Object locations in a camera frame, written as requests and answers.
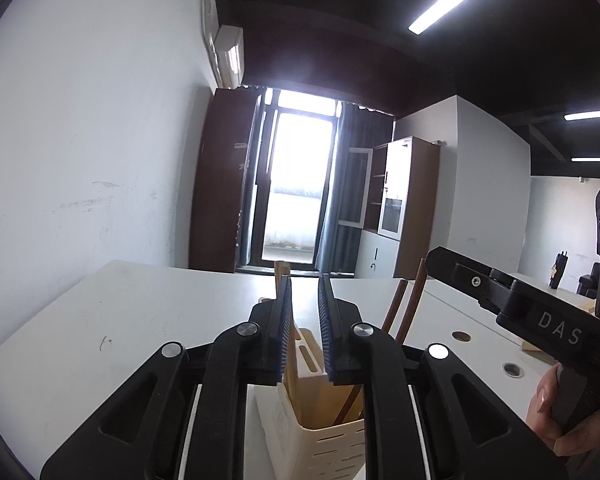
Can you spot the dark brown wooden chopstick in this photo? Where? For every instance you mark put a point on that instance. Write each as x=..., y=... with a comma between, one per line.
x=413, y=302

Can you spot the glass balcony door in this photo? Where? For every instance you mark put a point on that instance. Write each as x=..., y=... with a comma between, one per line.
x=293, y=159

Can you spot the white wall air conditioner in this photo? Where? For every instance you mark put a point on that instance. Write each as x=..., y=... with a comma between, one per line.
x=229, y=50

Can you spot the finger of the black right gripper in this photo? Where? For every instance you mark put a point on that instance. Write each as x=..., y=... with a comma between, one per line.
x=489, y=286

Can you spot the dark blue curtain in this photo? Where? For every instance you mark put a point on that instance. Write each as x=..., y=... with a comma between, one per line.
x=358, y=127

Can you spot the black object on far desk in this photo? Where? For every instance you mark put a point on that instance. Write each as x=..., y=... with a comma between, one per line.
x=558, y=270

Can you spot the cream plastic utensil holder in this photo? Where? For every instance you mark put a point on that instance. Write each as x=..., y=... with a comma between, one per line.
x=302, y=437

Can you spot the curved reddish brown chopstick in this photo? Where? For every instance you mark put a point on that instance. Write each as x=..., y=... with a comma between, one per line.
x=363, y=356

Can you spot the brown and white cabinet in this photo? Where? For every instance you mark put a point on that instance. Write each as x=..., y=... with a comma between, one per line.
x=399, y=209

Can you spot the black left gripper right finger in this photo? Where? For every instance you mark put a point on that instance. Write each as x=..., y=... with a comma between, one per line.
x=446, y=423

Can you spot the light bamboo chopstick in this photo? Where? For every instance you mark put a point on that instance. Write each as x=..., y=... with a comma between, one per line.
x=283, y=291

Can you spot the dark brown tall wardrobe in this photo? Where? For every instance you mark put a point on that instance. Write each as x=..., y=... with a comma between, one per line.
x=220, y=180

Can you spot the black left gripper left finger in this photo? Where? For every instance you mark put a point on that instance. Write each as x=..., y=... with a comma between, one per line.
x=182, y=413

